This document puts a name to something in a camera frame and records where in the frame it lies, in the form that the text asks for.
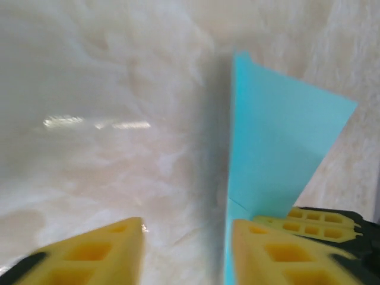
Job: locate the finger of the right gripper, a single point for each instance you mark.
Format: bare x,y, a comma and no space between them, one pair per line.
319,216
297,228

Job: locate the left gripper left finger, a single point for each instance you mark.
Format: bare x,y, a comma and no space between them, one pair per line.
98,258

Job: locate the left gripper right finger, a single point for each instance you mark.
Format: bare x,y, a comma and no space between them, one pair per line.
282,258

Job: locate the teal paper sheet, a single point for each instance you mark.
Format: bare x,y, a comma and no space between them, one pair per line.
267,133

